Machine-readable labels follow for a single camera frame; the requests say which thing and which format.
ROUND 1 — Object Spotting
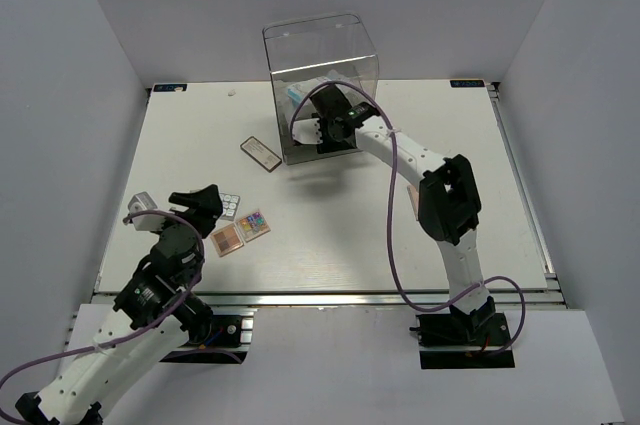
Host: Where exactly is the cotton pad pack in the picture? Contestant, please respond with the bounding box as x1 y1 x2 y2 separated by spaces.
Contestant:
285 70 346 108

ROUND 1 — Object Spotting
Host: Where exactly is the clear acrylic drawer organizer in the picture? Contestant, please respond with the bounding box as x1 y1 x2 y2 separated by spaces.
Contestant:
262 12 379 165

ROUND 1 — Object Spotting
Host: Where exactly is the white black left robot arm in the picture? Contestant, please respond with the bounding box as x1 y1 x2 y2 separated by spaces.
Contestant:
15 184 223 424

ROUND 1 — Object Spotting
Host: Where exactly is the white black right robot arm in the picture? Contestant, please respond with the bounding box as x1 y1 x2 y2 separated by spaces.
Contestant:
301 81 495 344

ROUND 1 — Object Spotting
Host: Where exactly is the white grey pan palette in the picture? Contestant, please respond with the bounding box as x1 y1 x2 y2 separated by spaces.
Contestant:
220 192 241 221

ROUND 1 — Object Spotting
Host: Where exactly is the nude eyeshadow palette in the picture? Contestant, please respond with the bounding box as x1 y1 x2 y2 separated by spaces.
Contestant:
210 224 244 257

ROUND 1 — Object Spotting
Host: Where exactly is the colourful eyeshadow palette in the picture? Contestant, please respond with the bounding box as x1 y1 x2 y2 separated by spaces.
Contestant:
235 210 270 242

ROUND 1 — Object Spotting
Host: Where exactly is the brown rimmed compact box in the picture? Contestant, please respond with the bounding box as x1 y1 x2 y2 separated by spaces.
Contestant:
240 136 282 173

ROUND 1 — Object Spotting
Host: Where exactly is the pink blush palette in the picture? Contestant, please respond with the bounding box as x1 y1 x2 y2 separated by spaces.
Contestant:
407 185 419 220

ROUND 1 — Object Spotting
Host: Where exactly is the blue label left corner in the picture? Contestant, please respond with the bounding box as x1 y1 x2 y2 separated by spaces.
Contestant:
152 83 187 93

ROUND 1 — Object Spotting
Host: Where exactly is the blue label corner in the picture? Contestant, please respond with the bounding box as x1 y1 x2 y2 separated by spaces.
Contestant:
449 79 486 88
152 83 187 93

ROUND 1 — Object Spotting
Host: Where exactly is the blue label right corner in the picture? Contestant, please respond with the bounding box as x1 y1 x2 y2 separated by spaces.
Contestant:
449 79 486 88

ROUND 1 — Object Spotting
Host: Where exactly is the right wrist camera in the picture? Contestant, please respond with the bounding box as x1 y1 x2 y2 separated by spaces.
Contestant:
291 118 322 145

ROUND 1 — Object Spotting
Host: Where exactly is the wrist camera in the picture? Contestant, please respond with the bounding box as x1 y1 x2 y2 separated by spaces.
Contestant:
127 191 164 232
291 118 322 145

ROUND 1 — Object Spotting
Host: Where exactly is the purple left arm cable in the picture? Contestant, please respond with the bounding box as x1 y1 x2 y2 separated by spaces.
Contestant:
0 209 241 396

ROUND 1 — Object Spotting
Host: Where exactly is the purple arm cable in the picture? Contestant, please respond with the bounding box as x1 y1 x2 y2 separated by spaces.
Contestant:
0 209 241 396
288 81 527 352

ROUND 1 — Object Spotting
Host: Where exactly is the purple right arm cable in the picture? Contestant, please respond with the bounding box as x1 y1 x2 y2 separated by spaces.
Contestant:
288 81 527 352

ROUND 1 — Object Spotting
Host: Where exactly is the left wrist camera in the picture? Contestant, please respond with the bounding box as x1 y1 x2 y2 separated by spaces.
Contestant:
127 191 164 232

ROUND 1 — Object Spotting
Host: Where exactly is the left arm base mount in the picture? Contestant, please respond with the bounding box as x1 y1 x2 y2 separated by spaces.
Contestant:
160 308 255 365

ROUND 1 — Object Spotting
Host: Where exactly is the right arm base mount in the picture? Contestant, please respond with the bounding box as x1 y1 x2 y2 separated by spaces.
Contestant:
409 313 515 370

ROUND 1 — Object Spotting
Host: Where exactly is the aluminium table frame rail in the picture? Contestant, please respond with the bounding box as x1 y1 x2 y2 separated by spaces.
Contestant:
89 79 569 314

